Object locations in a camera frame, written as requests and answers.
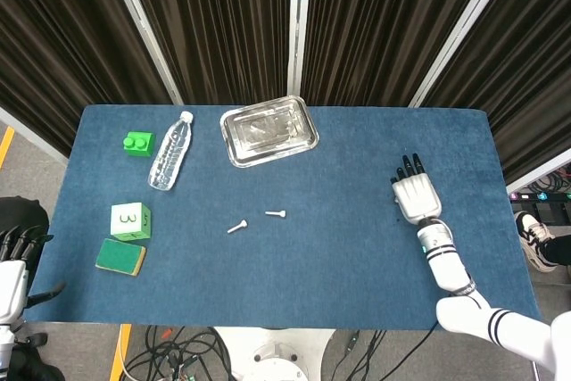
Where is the white partition post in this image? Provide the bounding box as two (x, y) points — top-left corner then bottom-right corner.
(408, 0), (523, 109)
(286, 0), (312, 97)
(100, 0), (185, 105)

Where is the blue table cloth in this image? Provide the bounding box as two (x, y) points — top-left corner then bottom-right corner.
(21, 104), (541, 332)

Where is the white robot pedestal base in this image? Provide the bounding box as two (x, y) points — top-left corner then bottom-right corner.
(213, 326), (336, 381)

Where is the power strip with lit switches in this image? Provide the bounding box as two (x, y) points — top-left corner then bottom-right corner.
(508, 191), (571, 203)

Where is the white partition rail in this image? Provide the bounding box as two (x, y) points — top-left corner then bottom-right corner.
(506, 158), (571, 194)

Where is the rectangular stainless steel tray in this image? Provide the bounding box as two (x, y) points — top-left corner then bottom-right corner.
(219, 95), (320, 169)

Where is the white black sneaker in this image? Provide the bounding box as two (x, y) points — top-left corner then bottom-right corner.
(515, 211), (559, 273)

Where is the white green number cube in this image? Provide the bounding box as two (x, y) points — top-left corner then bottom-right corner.
(110, 202), (153, 243)

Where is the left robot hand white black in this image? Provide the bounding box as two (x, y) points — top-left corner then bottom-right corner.
(0, 225), (67, 325)

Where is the person in black clothes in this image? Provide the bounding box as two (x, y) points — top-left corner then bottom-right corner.
(0, 196), (64, 381)

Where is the black floor cable bundle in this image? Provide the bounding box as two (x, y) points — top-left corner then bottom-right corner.
(327, 329), (389, 381)
(120, 325), (236, 381)

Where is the green toy building block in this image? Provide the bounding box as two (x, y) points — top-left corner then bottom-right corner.
(121, 130), (157, 158)

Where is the clear plastic water bottle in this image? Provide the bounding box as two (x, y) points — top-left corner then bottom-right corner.
(147, 111), (194, 193)

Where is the green yellow sponge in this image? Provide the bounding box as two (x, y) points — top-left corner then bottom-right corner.
(95, 237), (148, 277)

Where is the yellow floor tape strip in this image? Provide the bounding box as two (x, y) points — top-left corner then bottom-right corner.
(109, 323), (134, 381)
(0, 126), (17, 168)

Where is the dark pleated curtain panel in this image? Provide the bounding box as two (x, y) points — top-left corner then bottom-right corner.
(0, 0), (175, 157)
(120, 0), (295, 105)
(301, 0), (499, 108)
(421, 0), (571, 184)

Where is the black trouser leg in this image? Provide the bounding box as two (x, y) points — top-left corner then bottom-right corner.
(542, 237), (571, 267)

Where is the black cable tangle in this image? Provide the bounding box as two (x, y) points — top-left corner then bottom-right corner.
(528, 166), (571, 194)

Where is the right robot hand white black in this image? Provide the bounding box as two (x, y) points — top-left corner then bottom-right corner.
(390, 153), (443, 225)

